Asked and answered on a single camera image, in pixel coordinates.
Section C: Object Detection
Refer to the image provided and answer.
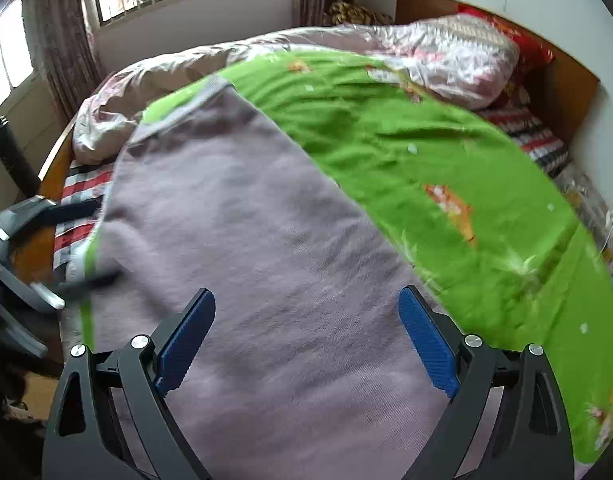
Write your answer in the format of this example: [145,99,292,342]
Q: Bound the brown yellow floral blanket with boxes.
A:
[323,0,395,27]

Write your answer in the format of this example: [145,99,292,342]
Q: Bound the lilac pants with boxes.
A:
[66,89,490,480]

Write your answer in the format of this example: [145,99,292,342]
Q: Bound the wooden bed side rail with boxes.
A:
[10,122,83,288]

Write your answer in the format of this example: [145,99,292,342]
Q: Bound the black post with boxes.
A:
[0,117,40,200]

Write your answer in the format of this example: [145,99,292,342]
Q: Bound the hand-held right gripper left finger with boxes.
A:
[41,288,216,480]

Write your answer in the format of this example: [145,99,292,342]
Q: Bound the red embroidered pillow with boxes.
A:
[457,4,556,97]

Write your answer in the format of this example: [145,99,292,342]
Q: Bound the small plain wooden headboard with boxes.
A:
[395,0,601,147]

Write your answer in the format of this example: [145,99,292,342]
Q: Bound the bright side window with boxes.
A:
[0,0,43,111]

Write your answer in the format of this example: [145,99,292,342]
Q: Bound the pink patterned quilt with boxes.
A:
[72,14,520,167]

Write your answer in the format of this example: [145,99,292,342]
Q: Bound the green printed blanket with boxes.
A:
[80,47,613,472]

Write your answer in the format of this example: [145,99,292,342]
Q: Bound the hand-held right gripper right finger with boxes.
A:
[398,285,574,480]

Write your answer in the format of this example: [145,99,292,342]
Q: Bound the plaid bed sheet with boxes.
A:
[53,105,573,282]

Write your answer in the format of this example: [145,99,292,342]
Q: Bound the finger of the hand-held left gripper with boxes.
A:
[0,198,100,242]
[31,270,123,312]

